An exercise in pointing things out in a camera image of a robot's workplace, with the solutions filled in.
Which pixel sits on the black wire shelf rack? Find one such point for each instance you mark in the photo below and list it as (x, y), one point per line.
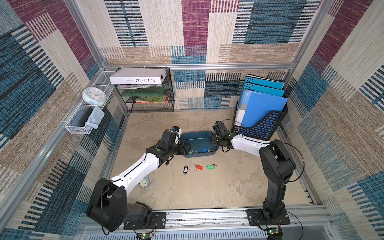
(134, 107)

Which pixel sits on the light blue cloth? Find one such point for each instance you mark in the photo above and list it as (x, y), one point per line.
(94, 119)

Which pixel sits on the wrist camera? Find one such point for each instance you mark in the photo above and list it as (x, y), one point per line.
(178, 131)
(220, 129)

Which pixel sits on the green book on shelf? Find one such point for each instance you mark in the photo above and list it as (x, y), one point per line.
(143, 92)

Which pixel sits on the teal folder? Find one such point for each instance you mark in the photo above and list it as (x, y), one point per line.
(263, 89)
(264, 82)

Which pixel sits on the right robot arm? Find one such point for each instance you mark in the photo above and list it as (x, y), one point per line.
(278, 167)

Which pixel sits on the colourful book lower shelf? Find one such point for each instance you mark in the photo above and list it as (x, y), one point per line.
(153, 100)

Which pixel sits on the white wire basket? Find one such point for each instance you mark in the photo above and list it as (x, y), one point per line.
(102, 82)

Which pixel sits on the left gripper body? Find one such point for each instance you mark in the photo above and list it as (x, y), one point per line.
(182, 148)

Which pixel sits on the black mesh file holder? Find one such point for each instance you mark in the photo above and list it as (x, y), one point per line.
(264, 128)

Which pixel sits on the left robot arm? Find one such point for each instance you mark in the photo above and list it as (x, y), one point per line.
(108, 204)

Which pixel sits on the white round clock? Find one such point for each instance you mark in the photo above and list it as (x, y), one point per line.
(94, 96)

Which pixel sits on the teal folder back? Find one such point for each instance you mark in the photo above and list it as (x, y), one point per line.
(264, 82)

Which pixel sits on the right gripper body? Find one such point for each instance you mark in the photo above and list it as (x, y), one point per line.
(218, 141)

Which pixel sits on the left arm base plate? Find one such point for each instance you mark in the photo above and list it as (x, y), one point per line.
(157, 220)

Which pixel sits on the blue folder front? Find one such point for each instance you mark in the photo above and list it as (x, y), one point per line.
(253, 106)

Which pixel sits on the black tag key white label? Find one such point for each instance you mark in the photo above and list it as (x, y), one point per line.
(186, 170)

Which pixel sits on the white FOLIO-02 box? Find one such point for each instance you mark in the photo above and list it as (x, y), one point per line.
(138, 76)

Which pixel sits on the teal plastic storage box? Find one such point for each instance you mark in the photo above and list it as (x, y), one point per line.
(198, 141)

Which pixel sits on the dark blue pouch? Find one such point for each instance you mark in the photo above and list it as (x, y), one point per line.
(81, 118)

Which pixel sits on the teal folder middle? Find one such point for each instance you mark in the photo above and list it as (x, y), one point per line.
(263, 89)

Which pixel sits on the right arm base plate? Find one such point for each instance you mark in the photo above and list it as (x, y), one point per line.
(260, 217)

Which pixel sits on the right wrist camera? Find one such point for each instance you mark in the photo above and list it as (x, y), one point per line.
(220, 129)

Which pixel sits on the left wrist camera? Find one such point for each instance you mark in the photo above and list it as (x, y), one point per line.
(178, 131)

